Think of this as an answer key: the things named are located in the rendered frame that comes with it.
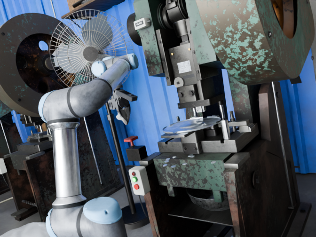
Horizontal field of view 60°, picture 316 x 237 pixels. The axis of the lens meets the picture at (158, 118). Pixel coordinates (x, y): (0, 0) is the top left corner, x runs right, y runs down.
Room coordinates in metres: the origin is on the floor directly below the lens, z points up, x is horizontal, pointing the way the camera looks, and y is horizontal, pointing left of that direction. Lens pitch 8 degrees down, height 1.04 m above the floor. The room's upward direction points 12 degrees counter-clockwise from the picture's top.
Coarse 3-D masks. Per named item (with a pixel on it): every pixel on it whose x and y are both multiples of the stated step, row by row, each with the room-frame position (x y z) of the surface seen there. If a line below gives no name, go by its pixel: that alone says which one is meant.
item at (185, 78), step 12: (180, 48) 1.37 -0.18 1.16; (180, 60) 1.38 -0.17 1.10; (192, 60) 1.33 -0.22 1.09; (180, 72) 1.38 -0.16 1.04; (192, 72) 1.34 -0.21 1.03; (180, 84) 1.38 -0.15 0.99; (192, 84) 1.34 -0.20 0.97; (204, 84) 1.34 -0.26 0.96; (180, 96) 1.35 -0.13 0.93; (192, 96) 1.32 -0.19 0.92; (204, 96) 1.32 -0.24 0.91
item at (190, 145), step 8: (168, 136) 1.21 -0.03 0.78; (176, 136) 1.19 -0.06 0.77; (184, 136) 1.16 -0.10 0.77; (192, 136) 1.28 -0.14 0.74; (200, 136) 1.29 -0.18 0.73; (184, 144) 1.31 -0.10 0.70; (192, 144) 1.28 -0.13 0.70; (200, 144) 1.28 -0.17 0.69; (184, 152) 1.32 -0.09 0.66; (192, 152) 1.29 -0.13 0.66; (200, 152) 1.27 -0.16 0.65
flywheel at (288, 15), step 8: (272, 0) 1.25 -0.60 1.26; (280, 0) 1.36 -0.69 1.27; (288, 0) 1.38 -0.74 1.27; (280, 8) 1.35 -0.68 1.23; (288, 8) 1.38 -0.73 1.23; (280, 16) 1.33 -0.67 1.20; (288, 16) 1.37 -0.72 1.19; (296, 16) 1.40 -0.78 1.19; (280, 24) 1.31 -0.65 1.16; (288, 24) 1.35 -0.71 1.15; (296, 24) 1.38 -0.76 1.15; (288, 32) 1.32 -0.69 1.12
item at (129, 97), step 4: (120, 92) 1.43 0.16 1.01; (124, 92) 1.44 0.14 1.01; (128, 92) 1.45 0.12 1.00; (124, 96) 1.42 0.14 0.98; (128, 96) 1.40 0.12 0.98; (132, 96) 1.40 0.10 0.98; (136, 96) 1.41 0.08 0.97; (128, 100) 1.40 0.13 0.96; (132, 100) 1.39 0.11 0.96; (136, 100) 1.42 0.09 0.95
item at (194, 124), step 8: (184, 120) 1.48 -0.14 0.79; (192, 120) 1.44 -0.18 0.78; (200, 120) 1.39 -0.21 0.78; (208, 120) 1.35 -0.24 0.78; (216, 120) 1.30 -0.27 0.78; (168, 128) 1.37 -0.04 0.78; (176, 128) 1.32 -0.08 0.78; (184, 128) 1.28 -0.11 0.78; (192, 128) 1.24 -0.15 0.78; (200, 128) 1.19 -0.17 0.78
